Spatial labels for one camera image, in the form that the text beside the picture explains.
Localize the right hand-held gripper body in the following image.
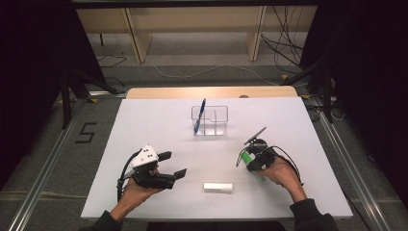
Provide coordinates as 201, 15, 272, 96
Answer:
242, 126, 281, 172

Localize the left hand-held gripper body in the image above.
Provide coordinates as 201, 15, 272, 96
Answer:
128, 143, 177, 191

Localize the white eraser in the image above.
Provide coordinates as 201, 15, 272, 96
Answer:
203, 182, 234, 194

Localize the clear acrylic organizer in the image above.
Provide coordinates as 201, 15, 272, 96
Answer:
191, 105, 229, 137

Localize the blue pen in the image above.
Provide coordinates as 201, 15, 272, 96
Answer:
192, 97, 207, 136

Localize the person's left hand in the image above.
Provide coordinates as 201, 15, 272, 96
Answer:
117, 167, 165, 211

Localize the person's right hand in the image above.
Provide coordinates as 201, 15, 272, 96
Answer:
256, 157, 308, 204

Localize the wooden table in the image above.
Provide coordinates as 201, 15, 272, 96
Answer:
125, 85, 299, 100

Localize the black metal stand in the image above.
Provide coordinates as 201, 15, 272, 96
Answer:
282, 47, 335, 124
60, 68, 122, 130

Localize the black curtain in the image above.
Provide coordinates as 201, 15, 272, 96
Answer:
0, 0, 108, 191
300, 0, 408, 206

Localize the right hand-held gripper cable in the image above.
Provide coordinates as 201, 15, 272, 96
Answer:
268, 144, 305, 187

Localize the hand-held gripper cable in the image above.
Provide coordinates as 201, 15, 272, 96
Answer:
115, 148, 143, 203
268, 144, 305, 187

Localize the left hand-held gripper cable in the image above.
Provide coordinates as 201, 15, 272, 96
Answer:
115, 148, 143, 203

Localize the aluminium floor rail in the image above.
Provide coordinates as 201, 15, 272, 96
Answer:
7, 101, 85, 231
316, 105, 393, 231

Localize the white floor cable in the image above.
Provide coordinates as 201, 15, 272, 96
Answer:
145, 61, 280, 86

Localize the black floor cable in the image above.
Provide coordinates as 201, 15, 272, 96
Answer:
96, 54, 128, 88

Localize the wooden shelf frame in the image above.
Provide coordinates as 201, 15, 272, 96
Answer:
76, 5, 319, 64

